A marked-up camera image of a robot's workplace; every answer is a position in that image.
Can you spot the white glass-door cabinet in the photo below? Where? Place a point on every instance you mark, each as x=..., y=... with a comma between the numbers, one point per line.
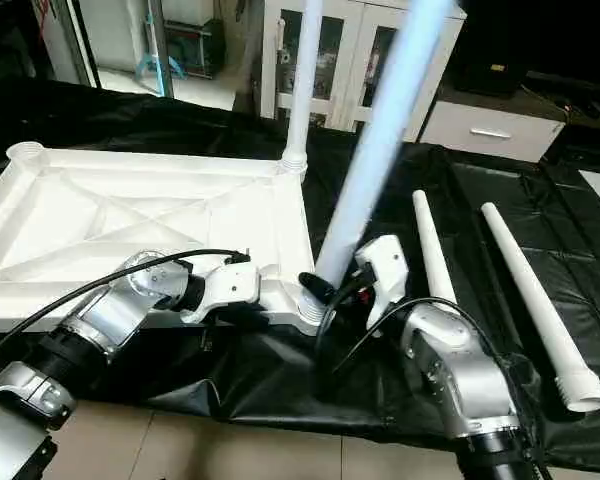
x=340, y=65

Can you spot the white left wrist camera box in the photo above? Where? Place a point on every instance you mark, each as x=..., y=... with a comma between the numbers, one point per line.
x=230, y=287

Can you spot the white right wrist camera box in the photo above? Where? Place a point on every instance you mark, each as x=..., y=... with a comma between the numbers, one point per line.
x=387, y=275

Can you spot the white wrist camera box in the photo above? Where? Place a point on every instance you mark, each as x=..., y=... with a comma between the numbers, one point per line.
x=230, y=287
x=387, y=275

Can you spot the white plastic table top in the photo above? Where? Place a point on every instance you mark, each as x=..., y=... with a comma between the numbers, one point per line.
x=130, y=210

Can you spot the black TV stand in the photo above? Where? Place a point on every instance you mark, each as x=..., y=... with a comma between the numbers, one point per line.
x=580, y=95

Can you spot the white drawer unit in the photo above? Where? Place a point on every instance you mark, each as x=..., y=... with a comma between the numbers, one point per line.
x=490, y=132

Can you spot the black mat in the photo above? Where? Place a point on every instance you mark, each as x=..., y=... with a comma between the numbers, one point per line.
x=530, y=200

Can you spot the black box with orange label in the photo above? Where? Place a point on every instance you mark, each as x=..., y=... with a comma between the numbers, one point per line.
x=490, y=50

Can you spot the light blue plastic stand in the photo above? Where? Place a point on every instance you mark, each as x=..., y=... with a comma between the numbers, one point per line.
x=150, y=62

